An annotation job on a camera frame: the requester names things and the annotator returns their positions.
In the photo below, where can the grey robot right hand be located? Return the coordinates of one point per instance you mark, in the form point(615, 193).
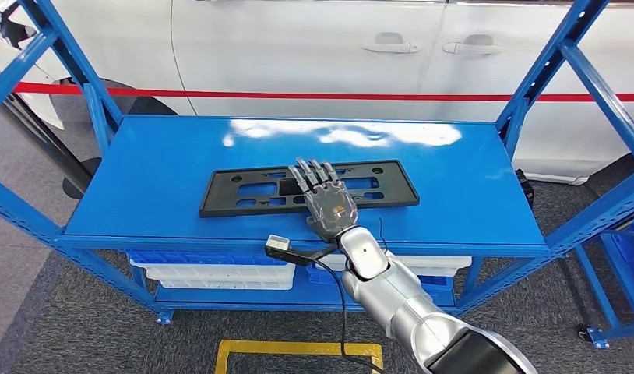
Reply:
point(330, 206)

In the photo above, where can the blue metal shelf rack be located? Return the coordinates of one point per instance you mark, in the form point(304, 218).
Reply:
point(598, 289)
point(141, 180)

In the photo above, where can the white car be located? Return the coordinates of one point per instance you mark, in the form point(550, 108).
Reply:
point(296, 51)

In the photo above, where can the black plastic plate holder part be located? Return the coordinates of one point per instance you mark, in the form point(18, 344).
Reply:
point(219, 201)

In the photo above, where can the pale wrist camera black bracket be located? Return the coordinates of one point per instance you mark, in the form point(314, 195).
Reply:
point(283, 250)

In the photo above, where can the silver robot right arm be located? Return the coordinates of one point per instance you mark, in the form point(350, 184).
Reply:
point(399, 304)

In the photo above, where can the red barrier tape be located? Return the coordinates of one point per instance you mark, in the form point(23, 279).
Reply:
point(245, 95)

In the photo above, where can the yellow floor marking tape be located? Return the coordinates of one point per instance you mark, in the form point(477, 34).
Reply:
point(296, 348)

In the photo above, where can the black stanchion post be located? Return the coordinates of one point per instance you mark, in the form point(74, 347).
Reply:
point(79, 180)

